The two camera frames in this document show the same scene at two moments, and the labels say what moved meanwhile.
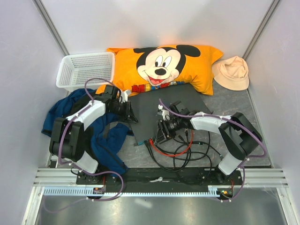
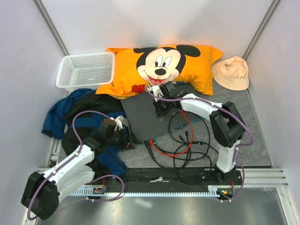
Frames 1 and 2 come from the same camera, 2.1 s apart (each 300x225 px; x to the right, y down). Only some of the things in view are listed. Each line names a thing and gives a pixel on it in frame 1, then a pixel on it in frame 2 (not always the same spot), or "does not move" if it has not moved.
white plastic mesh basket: x=75 y=70 does not move
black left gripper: x=129 y=111 to x=134 y=140
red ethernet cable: x=152 y=142 does not move
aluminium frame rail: x=254 y=177 does not move
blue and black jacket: x=103 y=137 does not move
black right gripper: x=163 y=133 to x=160 y=112
